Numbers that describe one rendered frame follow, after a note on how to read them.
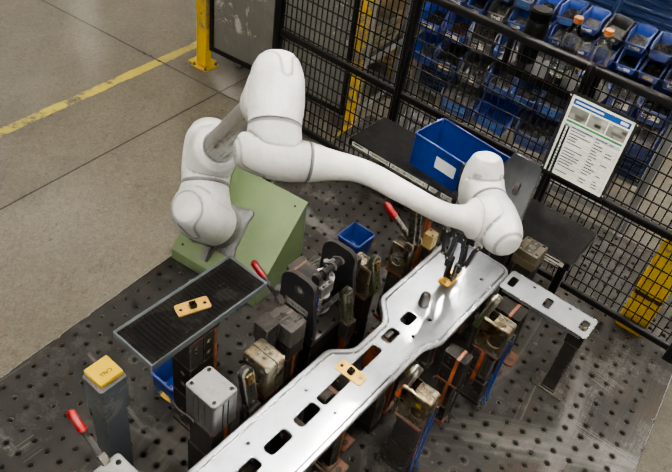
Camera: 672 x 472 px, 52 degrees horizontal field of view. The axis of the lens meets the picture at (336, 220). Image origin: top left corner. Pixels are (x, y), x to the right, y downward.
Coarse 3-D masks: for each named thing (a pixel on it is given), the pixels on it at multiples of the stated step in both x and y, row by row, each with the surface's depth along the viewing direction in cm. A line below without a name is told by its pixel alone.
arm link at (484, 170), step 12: (480, 156) 177; (492, 156) 177; (468, 168) 179; (480, 168) 176; (492, 168) 175; (468, 180) 178; (480, 180) 177; (492, 180) 176; (468, 192) 178; (480, 192) 175
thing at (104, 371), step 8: (104, 360) 153; (88, 368) 151; (96, 368) 151; (104, 368) 152; (112, 368) 152; (120, 368) 152; (88, 376) 150; (96, 376) 150; (104, 376) 150; (112, 376) 150; (96, 384) 149; (104, 384) 149
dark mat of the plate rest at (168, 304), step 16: (208, 272) 177; (224, 272) 178; (240, 272) 178; (192, 288) 172; (208, 288) 173; (224, 288) 174; (240, 288) 174; (256, 288) 175; (160, 304) 167; (176, 304) 168; (224, 304) 170; (144, 320) 163; (160, 320) 164; (176, 320) 164; (192, 320) 165; (208, 320) 165; (128, 336) 159; (144, 336) 159; (160, 336) 160; (176, 336) 161; (144, 352) 156; (160, 352) 157
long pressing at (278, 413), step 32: (480, 256) 219; (416, 288) 205; (448, 288) 206; (480, 288) 208; (384, 320) 193; (416, 320) 195; (448, 320) 197; (352, 352) 184; (384, 352) 185; (416, 352) 187; (288, 384) 173; (320, 384) 175; (352, 384) 176; (384, 384) 178; (256, 416) 165; (288, 416) 167; (320, 416) 168; (352, 416) 170; (224, 448) 159; (256, 448) 160; (288, 448) 161; (320, 448) 162
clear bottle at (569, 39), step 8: (576, 16) 212; (576, 24) 212; (568, 32) 214; (576, 32) 213; (560, 40) 217; (568, 40) 214; (576, 40) 214; (560, 48) 217; (568, 48) 216; (576, 48) 216; (552, 64) 222; (560, 64) 220; (568, 64) 219; (552, 72) 223; (568, 72) 222
